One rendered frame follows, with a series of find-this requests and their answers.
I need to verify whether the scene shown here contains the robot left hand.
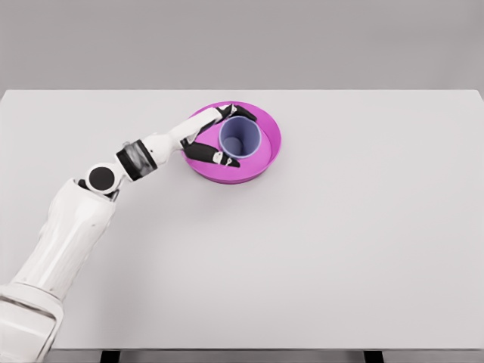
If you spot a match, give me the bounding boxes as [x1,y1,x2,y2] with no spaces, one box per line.
[168,105,259,169]

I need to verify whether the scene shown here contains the lavender blue cup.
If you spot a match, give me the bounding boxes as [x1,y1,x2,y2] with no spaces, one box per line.
[219,116,262,159]

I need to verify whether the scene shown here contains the magenta plate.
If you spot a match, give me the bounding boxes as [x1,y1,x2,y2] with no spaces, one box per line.
[181,101,282,185]

